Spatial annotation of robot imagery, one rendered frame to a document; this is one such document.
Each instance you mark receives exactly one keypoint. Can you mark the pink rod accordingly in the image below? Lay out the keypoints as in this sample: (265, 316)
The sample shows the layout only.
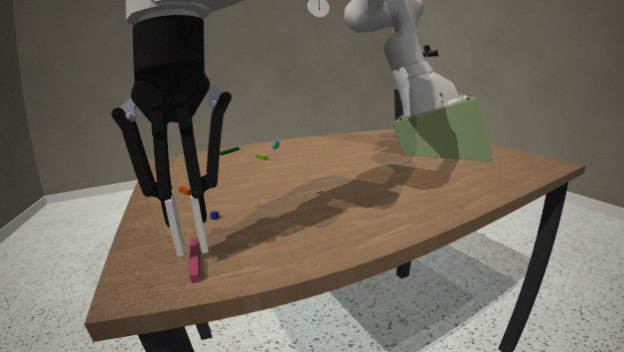
(195, 261)

